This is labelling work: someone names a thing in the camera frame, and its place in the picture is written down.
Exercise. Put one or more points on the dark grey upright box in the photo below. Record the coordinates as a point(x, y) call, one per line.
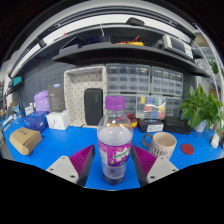
point(56, 97)

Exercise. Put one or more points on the white pegboard tray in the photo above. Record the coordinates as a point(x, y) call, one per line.
point(76, 96)

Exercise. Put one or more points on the white shelf rack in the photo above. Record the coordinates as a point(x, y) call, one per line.
point(208, 56)

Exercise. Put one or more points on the clear organizer with coloured parts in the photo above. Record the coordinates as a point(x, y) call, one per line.
point(150, 107)

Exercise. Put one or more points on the beige mug with dark dashes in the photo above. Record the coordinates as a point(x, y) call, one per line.
point(162, 144)

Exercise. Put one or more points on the blue box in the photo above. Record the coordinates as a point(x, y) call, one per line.
point(36, 121)

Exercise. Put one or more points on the purple bag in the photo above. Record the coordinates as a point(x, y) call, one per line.
point(42, 101)

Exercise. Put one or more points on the clear bottle with purple cap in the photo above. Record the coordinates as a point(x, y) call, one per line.
point(114, 140)

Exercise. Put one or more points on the black box with white label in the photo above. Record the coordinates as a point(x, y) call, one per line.
point(150, 126)

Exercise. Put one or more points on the white power adapter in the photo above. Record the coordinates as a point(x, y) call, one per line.
point(215, 141)

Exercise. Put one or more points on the yellow multimeter with red leads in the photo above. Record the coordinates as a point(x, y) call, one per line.
point(133, 122)

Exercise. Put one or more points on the flat round red coaster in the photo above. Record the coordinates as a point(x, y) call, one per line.
point(187, 149)

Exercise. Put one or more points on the brown cardboard box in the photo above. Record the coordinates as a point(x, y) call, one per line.
point(25, 140)

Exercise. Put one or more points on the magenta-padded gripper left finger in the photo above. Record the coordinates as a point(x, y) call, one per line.
point(63, 166)

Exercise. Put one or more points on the green potted plant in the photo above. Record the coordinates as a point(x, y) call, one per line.
point(200, 110)

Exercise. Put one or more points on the dark shelf unit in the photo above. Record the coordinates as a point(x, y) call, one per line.
point(126, 51)

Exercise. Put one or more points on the black speaker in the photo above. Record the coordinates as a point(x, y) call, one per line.
point(93, 106)

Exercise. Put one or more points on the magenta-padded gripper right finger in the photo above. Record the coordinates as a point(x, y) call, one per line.
point(160, 166)

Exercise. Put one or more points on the plain black box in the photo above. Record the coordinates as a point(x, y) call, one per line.
point(176, 126)

